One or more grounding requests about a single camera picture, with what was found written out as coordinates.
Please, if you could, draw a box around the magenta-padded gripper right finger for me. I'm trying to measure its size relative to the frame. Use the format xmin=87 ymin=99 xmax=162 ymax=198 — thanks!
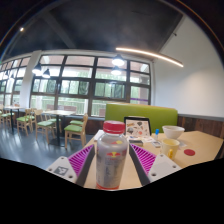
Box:
xmin=128 ymin=143 xmax=183 ymax=187

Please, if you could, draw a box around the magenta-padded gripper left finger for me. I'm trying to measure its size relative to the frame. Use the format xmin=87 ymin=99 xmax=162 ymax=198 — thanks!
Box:
xmin=45 ymin=143 xmax=96 ymax=188

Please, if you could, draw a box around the clear red-capped drink bottle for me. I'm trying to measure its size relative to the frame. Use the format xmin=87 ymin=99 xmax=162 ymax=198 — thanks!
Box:
xmin=95 ymin=120 xmax=129 ymax=191

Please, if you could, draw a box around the pale yellow mug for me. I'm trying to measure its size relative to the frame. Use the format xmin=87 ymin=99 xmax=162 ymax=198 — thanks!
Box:
xmin=160 ymin=138 xmax=181 ymax=160

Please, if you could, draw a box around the flat round red coaster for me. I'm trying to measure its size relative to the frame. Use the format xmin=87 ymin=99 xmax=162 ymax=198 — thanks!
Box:
xmin=183 ymin=148 xmax=196 ymax=157

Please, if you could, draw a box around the white bowl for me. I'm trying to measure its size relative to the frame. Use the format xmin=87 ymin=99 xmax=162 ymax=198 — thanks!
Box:
xmin=161 ymin=124 xmax=186 ymax=140

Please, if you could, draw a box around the small dark flat box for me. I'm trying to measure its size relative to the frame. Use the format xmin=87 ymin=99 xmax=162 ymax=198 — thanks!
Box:
xmin=128 ymin=137 xmax=144 ymax=148

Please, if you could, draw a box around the group of green-seated wooden chairs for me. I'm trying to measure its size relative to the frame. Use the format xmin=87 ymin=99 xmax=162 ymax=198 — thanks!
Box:
xmin=0 ymin=106 xmax=90 ymax=149

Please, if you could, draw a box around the black-framed sticker picture stand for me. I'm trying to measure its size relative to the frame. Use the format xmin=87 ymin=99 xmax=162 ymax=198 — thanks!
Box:
xmin=123 ymin=115 xmax=153 ymax=139

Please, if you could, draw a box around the green upholstered bench backrest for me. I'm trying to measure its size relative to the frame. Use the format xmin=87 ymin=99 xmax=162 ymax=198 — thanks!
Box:
xmin=104 ymin=102 xmax=179 ymax=134

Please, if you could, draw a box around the square wooden dining table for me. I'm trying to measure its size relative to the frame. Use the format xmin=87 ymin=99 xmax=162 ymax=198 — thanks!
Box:
xmin=3 ymin=105 xmax=26 ymax=134
xmin=43 ymin=109 xmax=77 ymax=146

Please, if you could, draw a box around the long linear ceiling light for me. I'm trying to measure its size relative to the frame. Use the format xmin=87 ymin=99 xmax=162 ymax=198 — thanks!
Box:
xmin=115 ymin=46 xmax=185 ymax=68

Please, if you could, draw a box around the black-framed window wall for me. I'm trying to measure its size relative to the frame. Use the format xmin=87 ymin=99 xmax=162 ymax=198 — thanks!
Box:
xmin=0 ymin=54 xmax=153 ymax=118

